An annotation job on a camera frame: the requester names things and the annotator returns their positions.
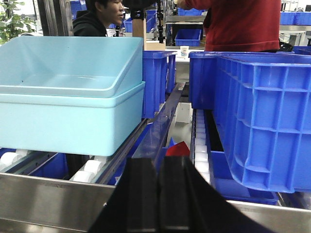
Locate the person in black hoodie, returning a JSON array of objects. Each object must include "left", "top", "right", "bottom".
[{"left": 72, "top": 0, "right": 124, "bottom": 37}]

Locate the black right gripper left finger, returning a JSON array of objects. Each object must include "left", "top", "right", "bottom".
[{"left": 88, "top": 158, "right": 158, "bottom": 233}]

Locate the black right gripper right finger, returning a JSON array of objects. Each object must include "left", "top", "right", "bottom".
[{"left": 159, "top": 156, "right": 271, "bottom": 233}]

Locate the person in red sweater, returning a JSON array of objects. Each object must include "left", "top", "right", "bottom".
[{"left": 175, "top": 0, "right": 281, "bottom": 52}]

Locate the light blue plastic bin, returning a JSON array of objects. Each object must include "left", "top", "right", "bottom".
[
  {"left": 0, "top": 36, "right": 143, "bottom": 98},
  {"left": 0, "top": 83, "right": 144, "bottom": 156}
]

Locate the paper cup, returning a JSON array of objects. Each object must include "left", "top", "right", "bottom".
[{"left": 180, "top": 46, "right": 189, "bottom": 59}]

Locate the red printed snack package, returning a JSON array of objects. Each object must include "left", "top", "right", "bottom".
[{"left": 166, "top": 141, "right": 190, "bottom": 156}]

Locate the white roller track strip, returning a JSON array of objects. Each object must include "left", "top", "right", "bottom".
[{"left": 194, "top": 110, "right": 210, "bottom": 183}]

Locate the green plant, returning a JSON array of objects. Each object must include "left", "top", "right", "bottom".
[{"left": 0, "top": 0, "right": 36, "bottom": 45}]

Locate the large blue ribbed crate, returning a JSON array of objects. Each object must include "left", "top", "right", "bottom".
[{"left": 214, "top": 53, "right": 311, "bottom": 193}]

